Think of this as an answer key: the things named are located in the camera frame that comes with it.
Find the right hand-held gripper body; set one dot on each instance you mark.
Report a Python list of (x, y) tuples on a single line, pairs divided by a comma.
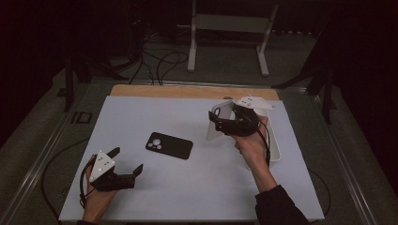
[(244, 123)]

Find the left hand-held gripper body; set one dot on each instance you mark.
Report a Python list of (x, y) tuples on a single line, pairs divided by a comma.
[(101, 168)]

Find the white plastic bin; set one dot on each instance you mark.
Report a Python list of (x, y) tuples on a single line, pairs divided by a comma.
[(275, 146)]

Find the black phone case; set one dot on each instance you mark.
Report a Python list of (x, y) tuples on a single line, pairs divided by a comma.
[(173, 146)]

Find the person's right hand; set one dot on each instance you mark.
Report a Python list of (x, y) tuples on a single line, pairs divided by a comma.
[(253, 150)]

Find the person's left hand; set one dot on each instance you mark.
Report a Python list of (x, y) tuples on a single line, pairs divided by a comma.
[(97, 203)]

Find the dark round table grommet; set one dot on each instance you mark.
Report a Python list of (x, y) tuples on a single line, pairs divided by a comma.
[(227, 97)]

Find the white table mat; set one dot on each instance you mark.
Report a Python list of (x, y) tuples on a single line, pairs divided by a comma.
[(194, 181)]

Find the black tripod stand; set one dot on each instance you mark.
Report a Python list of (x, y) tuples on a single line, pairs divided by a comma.
[(69, 87), (327, 93)]

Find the white metal stand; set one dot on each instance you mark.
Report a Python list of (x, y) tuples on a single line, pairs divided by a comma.
[(231, 23)]

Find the black floor bracket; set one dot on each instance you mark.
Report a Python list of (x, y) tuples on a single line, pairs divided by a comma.
[(82, 117)]

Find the aluminium frame rail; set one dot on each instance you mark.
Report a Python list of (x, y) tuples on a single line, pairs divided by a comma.
[(37, 162), (347, 168)]

